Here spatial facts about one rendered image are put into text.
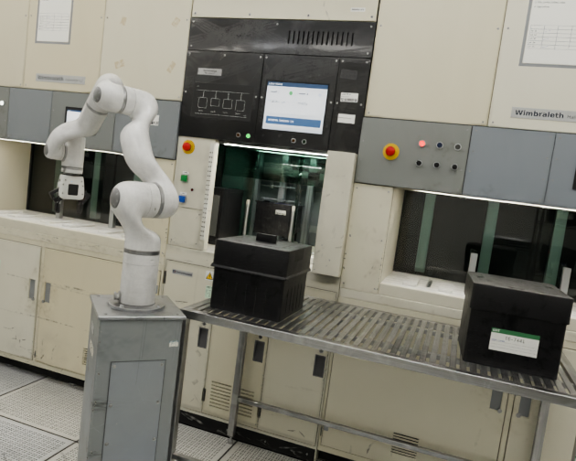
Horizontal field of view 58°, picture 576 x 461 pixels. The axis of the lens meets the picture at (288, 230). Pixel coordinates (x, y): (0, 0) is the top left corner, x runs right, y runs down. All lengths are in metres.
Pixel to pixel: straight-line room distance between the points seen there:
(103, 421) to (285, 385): 0.92
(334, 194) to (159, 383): 1.03
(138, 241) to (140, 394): 0.50
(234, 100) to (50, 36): 1.12
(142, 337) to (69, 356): 1.32
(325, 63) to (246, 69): 0.37
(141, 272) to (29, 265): 1.43
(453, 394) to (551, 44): 1.42
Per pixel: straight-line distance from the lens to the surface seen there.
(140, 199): 1.73
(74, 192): 2.33
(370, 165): 2.23
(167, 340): 1.80
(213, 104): 2.51
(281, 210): 2.88
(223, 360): 2.56
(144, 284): 1.80
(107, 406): 1.84
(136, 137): 1.86
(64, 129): 2.24
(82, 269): 2.91
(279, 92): 2.39
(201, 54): 2.59
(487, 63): 2.28
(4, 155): 3.62
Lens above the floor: 1.25
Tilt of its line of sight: 5 degrees down
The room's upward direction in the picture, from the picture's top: 7 degrees clockwise
